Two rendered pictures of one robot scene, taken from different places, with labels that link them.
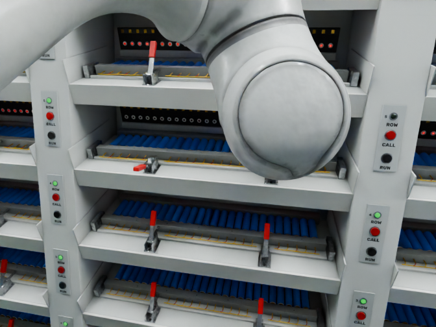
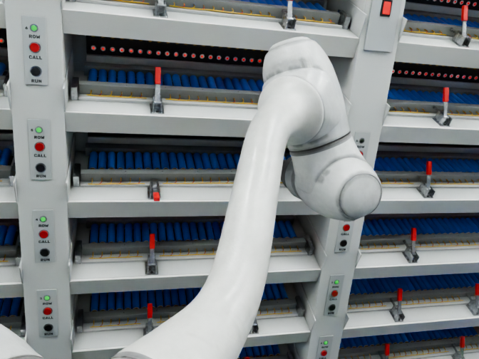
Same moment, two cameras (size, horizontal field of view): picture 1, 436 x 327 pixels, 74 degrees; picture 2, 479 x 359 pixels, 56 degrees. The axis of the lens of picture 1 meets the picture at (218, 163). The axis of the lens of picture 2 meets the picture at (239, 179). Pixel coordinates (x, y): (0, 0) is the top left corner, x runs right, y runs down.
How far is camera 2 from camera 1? 53 cm
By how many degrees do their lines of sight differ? 25
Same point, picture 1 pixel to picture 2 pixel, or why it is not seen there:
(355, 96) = not seen: hidden behind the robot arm
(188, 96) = (198, 125)
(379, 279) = (348, 263)
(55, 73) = (48, 100)
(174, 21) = (293, 139)
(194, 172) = (198, 193)
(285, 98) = (361, 191)
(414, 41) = (376, 85)
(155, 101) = (163, 129)
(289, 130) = (362, 205)
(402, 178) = not seen: hidden behind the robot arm
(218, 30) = (312, 142)
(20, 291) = not seen: outside the picture
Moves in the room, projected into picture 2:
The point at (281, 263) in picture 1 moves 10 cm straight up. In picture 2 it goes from (274, 263) to (279, 228)
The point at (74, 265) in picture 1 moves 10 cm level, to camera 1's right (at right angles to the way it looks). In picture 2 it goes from (64, 303) to (110, 296)
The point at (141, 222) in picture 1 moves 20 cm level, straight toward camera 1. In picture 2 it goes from (131, 246) to (174, 285)
